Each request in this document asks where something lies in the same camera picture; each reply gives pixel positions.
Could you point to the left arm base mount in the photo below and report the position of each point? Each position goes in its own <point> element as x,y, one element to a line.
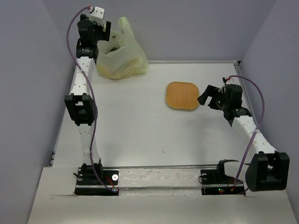
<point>87,184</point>

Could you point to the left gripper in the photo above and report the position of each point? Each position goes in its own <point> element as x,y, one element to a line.
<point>94,24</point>

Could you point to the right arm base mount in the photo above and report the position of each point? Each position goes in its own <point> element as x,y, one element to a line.
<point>214,181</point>

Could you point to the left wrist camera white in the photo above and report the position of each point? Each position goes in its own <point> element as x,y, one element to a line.
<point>97,15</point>

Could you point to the light green plastic bag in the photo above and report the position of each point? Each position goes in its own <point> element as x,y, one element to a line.
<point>121,56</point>

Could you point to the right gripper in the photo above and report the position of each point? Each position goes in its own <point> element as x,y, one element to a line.
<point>210,91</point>

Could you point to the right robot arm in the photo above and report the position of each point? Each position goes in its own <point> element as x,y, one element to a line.
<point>264,168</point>

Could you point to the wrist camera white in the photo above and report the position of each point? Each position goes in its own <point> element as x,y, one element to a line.
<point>225,84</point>
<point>97,15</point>

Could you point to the square woven bamboo tray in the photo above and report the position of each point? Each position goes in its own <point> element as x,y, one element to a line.
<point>182,96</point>

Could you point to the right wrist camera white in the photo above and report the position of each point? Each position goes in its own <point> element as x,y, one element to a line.
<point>225,84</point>

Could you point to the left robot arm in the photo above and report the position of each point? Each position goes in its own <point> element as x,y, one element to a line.
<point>80,102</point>

